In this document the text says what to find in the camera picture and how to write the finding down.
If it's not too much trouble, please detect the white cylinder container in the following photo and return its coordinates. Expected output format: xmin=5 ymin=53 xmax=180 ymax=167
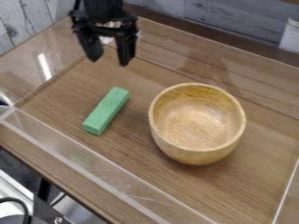
xmin=279 ymin=16 xmax=299 ymax=54

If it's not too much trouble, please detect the clear acrylic corner bracket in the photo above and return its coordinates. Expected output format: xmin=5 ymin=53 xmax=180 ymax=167
xmin=98 ymin=22 xmax=122 ymax=44

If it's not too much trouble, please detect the green rectangular block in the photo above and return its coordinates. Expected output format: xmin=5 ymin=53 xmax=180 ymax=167
xmin=82 ymin=87 xmax=130 ymax=135

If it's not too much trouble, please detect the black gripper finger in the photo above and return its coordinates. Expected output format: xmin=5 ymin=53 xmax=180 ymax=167
xmin=115 ymin=30 xmax=138 ymax=67
xmin=75 ymin=28 xmax=104 ymax=62

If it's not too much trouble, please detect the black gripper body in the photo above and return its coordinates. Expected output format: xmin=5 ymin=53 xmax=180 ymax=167
xmin=70 ymin=0 xmax=139 ymax=39

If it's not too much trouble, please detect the black cable loop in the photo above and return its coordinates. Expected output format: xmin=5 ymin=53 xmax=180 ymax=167
xmin=0 ymin=197 xmax=33 ymax=224

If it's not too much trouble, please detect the clear acrylic tray wall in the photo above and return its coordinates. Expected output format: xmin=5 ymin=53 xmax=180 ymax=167
xmin=0 ymin=19 xmax=299 ymax=224

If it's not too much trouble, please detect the light wooden bowl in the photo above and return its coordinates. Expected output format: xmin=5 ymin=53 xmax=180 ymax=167
xmin=148 ymin=83 xmax=247 ymax=165

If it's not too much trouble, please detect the black metal table leg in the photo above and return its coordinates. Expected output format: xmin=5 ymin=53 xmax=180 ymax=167
xmin=37 ymin=178 xmax=52 ymax=201

